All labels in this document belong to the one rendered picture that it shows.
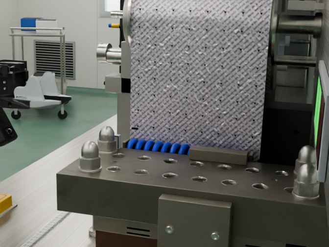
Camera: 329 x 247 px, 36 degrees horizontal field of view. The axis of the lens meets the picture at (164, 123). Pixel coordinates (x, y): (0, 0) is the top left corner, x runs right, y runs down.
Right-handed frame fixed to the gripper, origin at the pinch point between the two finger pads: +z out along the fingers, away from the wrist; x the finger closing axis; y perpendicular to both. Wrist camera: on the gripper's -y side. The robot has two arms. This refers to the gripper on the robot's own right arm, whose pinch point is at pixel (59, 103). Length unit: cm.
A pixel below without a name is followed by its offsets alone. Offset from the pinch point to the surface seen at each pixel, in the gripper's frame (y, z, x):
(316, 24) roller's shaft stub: 16.2, 44.8, 4.0
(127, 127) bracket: -5.4, 10.7, 7.8
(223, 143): -4.5, 31.1, -0.2
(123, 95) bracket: 1.0, 9.7, 7.9
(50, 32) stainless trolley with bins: -19, -214, 407
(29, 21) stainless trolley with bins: -10, -250, 428
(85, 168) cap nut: -5.4, 13.1, -17.9
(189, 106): 1.7, 24.8, -0.2
